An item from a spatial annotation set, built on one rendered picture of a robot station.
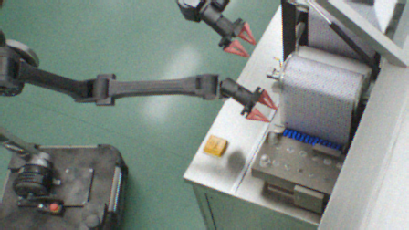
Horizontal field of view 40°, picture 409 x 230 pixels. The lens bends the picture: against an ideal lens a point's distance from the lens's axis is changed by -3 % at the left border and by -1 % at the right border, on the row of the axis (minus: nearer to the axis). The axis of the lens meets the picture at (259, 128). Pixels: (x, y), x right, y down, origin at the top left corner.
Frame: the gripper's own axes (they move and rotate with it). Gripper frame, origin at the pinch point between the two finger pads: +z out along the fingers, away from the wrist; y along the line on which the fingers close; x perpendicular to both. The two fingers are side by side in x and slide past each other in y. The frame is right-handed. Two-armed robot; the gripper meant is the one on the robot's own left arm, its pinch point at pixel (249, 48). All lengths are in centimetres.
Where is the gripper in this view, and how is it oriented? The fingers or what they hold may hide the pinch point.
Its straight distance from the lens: 189.8
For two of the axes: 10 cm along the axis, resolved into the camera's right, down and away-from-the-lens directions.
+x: 5.5, -2.6, -7.9
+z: 7.4, 5.9, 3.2
